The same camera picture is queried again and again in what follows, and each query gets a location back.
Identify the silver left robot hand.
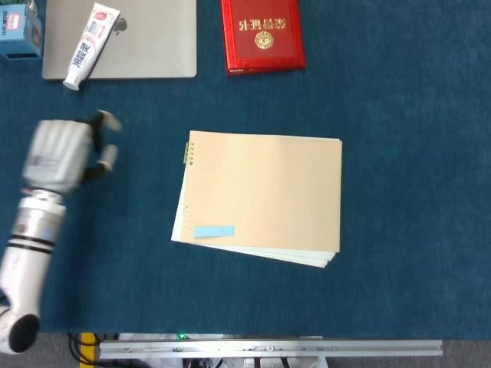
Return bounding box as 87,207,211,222
21,110,123,196

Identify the light blue sticky note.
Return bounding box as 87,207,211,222
193,225,236,239

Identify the beige spiral notebook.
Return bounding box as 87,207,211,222
170,130,343,269

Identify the red certificate folder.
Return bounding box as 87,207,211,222
219,0,307,77

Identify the white toothpaste tube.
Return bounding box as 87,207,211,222
62,2,121,91

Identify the blue cardboard box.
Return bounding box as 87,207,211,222
0,2,44,61

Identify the grey closed laptop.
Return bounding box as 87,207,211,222
41,0,198,81

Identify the dark blue felt mat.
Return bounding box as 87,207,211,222
0,0,491,341

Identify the aluminium frame rail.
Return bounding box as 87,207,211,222
98,339,444,361

